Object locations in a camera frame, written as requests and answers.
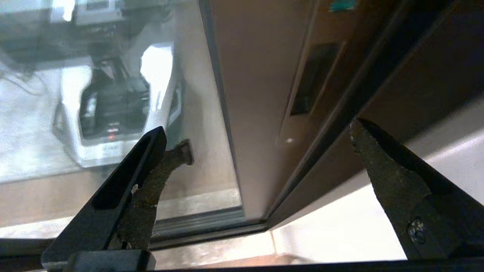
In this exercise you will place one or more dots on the dark metal floor track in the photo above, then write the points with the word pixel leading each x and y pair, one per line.
pixel 211 235

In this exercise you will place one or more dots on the brown-framed sliding glass door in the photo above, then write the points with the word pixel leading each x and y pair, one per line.
pixel 257 113

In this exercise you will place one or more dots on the small green sticker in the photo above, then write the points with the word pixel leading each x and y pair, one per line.
pixel 342 5

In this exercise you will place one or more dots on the white curtain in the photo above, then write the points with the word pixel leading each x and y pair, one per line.
pixel 332 226

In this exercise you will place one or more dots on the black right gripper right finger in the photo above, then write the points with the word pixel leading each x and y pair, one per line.
pixel 423 204

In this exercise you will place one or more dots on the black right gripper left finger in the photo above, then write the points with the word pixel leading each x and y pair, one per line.
pixel 98 211

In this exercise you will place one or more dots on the dark brown door jamb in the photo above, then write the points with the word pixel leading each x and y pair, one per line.
pixel 416 75

